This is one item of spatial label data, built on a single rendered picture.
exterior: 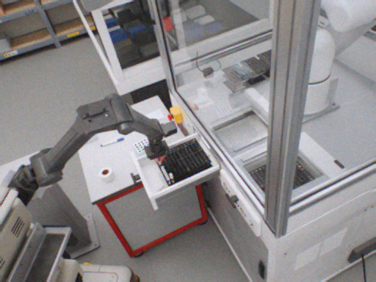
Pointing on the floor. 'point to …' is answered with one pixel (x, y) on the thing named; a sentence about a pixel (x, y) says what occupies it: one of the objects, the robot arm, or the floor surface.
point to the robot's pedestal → (59, 213)
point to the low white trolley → (141, 224)
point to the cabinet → (262, 274)
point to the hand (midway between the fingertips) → (158, 161)
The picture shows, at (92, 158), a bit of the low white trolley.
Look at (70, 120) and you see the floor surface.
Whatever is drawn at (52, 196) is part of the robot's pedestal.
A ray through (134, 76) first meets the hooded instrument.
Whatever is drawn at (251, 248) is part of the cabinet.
